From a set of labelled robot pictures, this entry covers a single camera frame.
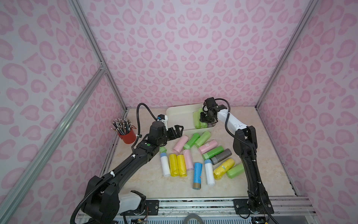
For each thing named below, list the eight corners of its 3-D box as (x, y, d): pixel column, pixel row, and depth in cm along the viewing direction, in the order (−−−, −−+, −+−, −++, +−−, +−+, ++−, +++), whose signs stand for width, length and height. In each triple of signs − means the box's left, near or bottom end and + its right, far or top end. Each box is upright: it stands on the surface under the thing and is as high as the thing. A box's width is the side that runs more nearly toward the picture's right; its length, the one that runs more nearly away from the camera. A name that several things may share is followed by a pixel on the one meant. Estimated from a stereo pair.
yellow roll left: (170, 177, 86) (170, 175, 83) (169, 156, 94) (168, 154, 91) (179, 176, 86) (179, 173, 83) (177, 155, 95) (176, 153, 92)
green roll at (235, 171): (229, 180, 84) (232, 177, 80) (225, 172, 87) (227, 169, 83) (243, 173, 87) (246, 169, 83) (238, 166, 90) (241, 162, 85)
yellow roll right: (179, 178, 84) (179, 176, 82) (176, 156, 93) (176, 155, 91) (187, 176, 85) (187, 175, 83) (183, 155, 94) (183, 153, 91)
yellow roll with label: (216, 181, 82) (217, 179, 80) (210, 174, 85) (211, 172, 83) (235, 164, 89) (236, 162, 86) (229, 158, 91) (230, 156, 89)
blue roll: (192, 189, 80) (192, 188, 78) (193, 163, 90) (193, 162, 88) (202, 190, 80) (202, 189, 78) (202, 164, 90) (202, 162, 88)
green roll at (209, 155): (204, 161, 91) (204, 159, 89) (201, 156, 93) (202, 154, 91) (223, 151, 95) (224, 149, 93) (221, 147, 97) (221, 145, 95)
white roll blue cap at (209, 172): (206, 185, 82) (207, 184, 79) (204, 161, 91) (204, 159, 89) (214, 185, 82) (215, 184, 79) (211, 161, 91) (212, 159, 89)
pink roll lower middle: (186, 170, 87) (186, 168, 85) (183, 152, 95) (182, 150, 93) (194, 169, 88) (194, 167, 85) (190, 151, 96) (190, 148, 93)
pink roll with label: (200, 154, 94) (200, 152, 91) (197, 149, 96) (197, 147, 94) (217, 145, 98) (218, 143, 96) (214, 141, 101) (214, 138, 98)
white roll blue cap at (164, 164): (163, 177, 85) (162, 176, 83) (160, 155, 94) (159, 153, 92) (170, 175, 85) (170, 174, 83) (166, 153, 95) (166, 151, 93)
